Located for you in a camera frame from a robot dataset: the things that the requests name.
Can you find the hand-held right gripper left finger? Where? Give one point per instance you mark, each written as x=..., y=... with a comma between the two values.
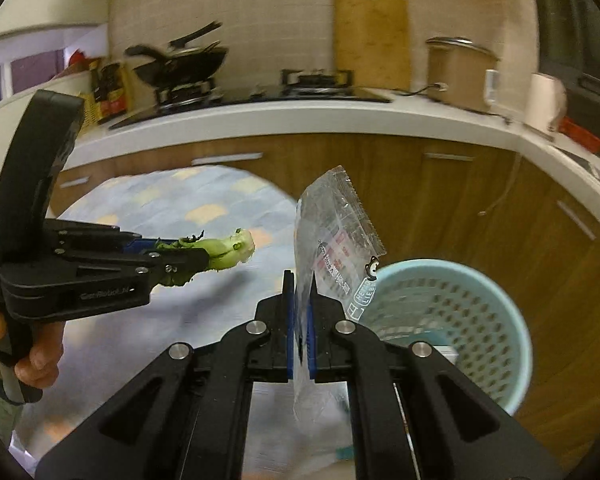
x=291, y=340

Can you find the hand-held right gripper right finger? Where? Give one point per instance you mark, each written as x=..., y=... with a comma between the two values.
x=311, y=345

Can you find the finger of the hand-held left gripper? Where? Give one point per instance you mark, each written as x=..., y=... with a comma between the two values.
x=95, y=235
x=145, y=265

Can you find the green vegetable stalk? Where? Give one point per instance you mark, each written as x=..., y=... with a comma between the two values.
x=227, y=252

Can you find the clear plastic packet red label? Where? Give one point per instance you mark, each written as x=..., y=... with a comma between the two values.
x=330, y=220

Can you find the light blue perforated basket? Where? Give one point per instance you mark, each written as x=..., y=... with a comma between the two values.
x=460, y=310

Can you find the person's left hand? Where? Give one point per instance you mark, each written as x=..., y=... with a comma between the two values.
x=40, y=360

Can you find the table with fan-print cloth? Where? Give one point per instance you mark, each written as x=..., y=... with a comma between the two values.
x=180, y=200

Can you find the yellow perforated utensil holder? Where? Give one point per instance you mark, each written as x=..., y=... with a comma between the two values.
x=89, y=112

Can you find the slim dark sauce bottle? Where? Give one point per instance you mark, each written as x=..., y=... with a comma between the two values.
x=98, y=90

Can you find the dark sauce bottle red label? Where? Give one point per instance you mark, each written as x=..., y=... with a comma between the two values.
x=114, y=90

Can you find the red cloth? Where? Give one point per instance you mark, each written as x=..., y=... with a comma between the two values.
x=76, y=59

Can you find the yellow oil bottle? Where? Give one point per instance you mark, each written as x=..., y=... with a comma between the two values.
x=128, y=87

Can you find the small white carton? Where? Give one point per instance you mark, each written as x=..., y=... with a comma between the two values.
x=447, y=353

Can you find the black wok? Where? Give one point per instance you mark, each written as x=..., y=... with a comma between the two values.
x=185, y=67

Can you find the wooden kitchen base cabinet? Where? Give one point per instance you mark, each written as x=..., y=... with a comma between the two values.
x=380, y=160

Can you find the black glass gas cooktop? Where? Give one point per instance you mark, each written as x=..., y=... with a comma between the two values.
x=250, y=97

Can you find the black frying pan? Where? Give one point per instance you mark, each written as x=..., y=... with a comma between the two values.
x=195, y=35

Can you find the beige rice cooker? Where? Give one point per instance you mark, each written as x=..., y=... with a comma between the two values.
x=457, y=77

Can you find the wooden cutting board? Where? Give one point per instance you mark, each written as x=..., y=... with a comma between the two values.
x=372, y=40

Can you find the white electric kettle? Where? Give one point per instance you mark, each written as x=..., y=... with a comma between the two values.
x=542, y=102

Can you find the red package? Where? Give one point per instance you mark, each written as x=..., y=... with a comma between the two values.
x=582, y=135

